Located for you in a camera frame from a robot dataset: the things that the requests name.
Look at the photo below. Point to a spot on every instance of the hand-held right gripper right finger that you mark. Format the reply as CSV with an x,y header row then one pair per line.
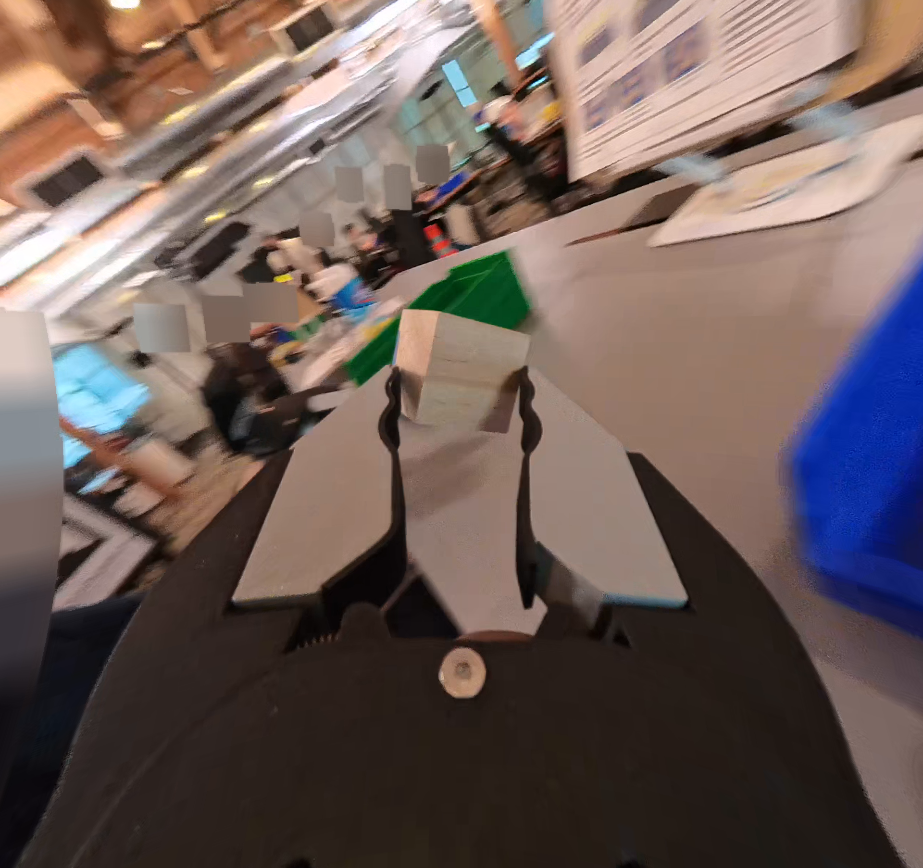
x,y
598,522

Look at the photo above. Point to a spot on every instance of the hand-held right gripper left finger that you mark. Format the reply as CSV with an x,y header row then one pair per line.
x,y
324,514

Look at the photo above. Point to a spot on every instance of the wooden cube blue taped face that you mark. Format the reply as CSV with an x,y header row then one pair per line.
x,y
461,370

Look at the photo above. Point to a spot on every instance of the green plastic bin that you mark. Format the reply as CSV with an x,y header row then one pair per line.
x,y
476,291

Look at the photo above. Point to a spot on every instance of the blue plastic bin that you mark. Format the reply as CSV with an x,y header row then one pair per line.
x,y
865,449

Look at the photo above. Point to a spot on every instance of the person's dark clothed leg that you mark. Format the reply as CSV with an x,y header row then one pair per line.
x,y
86,651

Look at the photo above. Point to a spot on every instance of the orange traffic cone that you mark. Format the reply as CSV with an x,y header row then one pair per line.
x,y
438,242

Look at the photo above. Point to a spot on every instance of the instruction sheet on white stand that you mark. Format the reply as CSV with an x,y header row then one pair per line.
x,y
793,190

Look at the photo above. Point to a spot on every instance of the printed instruction sheet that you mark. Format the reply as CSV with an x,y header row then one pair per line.
x,y
685,53

